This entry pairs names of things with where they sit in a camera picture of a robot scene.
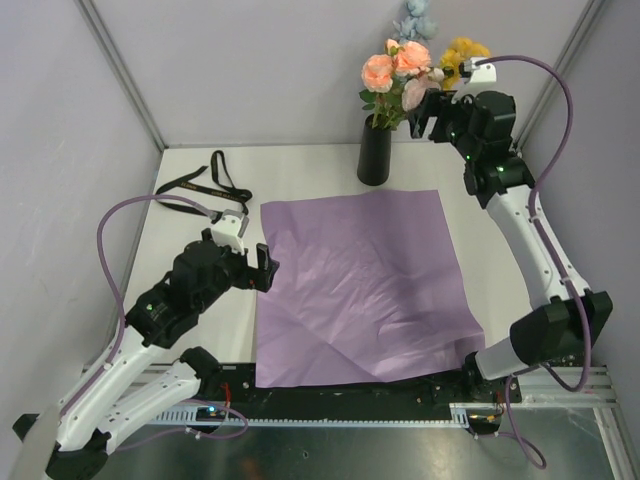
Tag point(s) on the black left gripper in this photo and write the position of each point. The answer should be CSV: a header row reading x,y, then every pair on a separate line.
x,y
261,277

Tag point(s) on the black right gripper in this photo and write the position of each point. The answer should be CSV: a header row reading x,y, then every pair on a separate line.
x,y
435,104

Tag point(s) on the pale pink flower stem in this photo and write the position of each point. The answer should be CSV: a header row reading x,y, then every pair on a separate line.
x,y
415,89

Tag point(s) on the pink rose flower stem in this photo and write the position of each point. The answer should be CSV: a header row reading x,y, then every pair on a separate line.
x,y
384,77

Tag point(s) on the yellow artificial flower stem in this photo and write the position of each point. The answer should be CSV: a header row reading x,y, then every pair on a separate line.
x,y
459,50

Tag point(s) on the blue artificial flower stem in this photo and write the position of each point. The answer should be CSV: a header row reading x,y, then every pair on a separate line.
x,y
418,25

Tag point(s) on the pink paper flower bouquet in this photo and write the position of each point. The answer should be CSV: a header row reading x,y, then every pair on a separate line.
x,y
369,289

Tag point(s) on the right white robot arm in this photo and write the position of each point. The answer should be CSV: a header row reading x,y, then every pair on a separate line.
x,y
488,172

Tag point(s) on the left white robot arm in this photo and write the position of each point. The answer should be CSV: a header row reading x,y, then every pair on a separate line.
x,y
74,438

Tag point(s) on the black cylindrical vase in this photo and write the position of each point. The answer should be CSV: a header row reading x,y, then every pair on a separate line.
x,y
375,154

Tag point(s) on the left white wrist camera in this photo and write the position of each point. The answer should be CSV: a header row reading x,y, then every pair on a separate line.
x,y
228,231

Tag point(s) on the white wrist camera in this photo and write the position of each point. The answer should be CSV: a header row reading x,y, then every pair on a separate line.
x,y
479,74
228,231

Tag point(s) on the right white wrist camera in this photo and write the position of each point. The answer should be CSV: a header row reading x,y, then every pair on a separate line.
x,y
479,74

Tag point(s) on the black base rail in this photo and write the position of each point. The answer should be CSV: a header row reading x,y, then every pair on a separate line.
x,y
423,398

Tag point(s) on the aluminium frame post right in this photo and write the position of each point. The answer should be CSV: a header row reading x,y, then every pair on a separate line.
x,y
570,51

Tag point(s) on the aluminium frame post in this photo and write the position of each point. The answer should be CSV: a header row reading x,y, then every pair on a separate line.
x,y
116,62
570,51

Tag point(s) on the aluminium frame profile right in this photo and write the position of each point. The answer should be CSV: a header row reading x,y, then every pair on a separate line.
x,y
567,316

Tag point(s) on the aluminium frame post left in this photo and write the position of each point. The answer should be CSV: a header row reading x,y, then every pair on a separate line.
x,y
116,62

